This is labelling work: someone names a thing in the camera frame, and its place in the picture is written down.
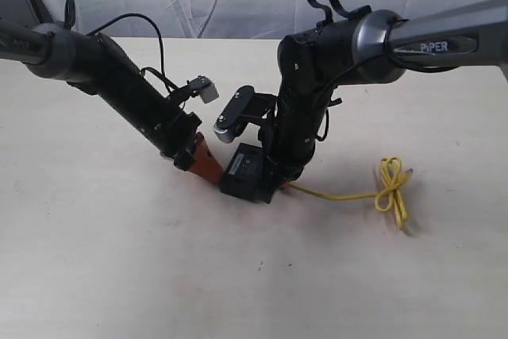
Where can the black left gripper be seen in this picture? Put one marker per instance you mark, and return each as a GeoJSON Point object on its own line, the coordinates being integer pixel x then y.
{"type": "Point", "coordinates": [188, 149]}

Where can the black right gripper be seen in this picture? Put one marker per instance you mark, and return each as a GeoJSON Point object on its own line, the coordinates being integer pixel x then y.
{"type": "Point", "coordinates": [280, 163]}

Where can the small black network box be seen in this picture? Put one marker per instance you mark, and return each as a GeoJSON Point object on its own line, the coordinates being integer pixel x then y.
{"type": "Point", "coordinates": [243, 176]}

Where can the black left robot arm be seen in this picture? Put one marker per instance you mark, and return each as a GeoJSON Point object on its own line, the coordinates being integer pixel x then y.
{"type": "Point", "coordinates": [99, 66]}

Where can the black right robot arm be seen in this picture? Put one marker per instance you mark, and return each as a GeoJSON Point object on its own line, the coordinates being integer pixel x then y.
{"type": "Point", "coordinates": [376, 48]}

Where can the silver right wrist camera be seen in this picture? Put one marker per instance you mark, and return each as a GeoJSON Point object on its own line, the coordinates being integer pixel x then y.
{"type": "Point", "coordinates": [227, 124]}

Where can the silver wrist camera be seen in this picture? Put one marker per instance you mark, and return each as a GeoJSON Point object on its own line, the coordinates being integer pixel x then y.
{"type": "Point", "coordinates": [227, 124]}
{"type": "Point", "coordinates": [204, 88]}

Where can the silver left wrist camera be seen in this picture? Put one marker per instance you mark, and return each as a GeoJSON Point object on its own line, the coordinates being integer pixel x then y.
{"type": "Point", "coordinates": [204, 88]}

